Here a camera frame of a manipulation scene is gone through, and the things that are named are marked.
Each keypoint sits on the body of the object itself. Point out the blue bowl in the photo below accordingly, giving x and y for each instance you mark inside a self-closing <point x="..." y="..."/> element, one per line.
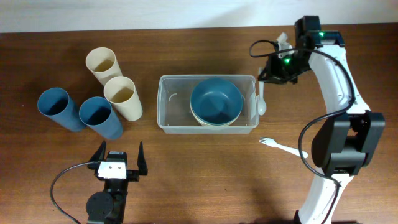
<point x="216" y="100"/>

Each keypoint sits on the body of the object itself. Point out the cream cup front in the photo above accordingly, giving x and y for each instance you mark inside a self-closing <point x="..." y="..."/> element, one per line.
<point x="122" y="94"/>

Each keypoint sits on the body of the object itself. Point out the white plastic fork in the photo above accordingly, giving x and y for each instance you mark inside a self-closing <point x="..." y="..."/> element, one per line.
<point x="272" y="143"/>

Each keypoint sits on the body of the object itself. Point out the cream cup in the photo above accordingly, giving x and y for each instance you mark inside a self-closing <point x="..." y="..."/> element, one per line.
<point x="103" y="64"/>
<point x="122" y="94"/>

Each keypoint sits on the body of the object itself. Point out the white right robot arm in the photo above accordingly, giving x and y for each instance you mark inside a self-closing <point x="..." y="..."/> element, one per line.
<point x="335" y="146"/>

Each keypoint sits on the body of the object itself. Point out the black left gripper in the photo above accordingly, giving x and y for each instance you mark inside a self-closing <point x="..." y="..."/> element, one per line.
<point x="134" y="175"/>

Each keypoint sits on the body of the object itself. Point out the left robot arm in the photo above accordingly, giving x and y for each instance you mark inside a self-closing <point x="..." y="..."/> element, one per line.
<point x="108" y="205"/>

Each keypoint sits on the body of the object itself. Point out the blue cup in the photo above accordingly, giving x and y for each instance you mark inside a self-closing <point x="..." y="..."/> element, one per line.
<point x="57" y="105"/>
<point x="97" y="113"/>

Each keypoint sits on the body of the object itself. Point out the blue cup left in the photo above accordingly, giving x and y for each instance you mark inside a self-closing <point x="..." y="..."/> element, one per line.
<point x="57" y="105"/>

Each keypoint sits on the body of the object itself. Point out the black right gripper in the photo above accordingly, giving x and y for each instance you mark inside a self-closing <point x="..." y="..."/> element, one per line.
<point x="271" y="73"/>

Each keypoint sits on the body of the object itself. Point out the cream cup rear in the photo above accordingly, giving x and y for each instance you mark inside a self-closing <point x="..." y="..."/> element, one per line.
<point x="103" y="64"/>

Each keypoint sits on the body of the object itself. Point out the white plastic spoon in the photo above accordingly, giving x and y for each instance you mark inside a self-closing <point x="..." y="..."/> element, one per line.
<point x="261" y="102"/>

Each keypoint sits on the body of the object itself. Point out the blue cup right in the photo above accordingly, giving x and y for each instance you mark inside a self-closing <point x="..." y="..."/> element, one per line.
<point x="97" y="113"/>

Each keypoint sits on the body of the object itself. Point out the clear plastic storage container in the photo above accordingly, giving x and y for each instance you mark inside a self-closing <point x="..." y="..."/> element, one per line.
<point x="174" y="114"/>

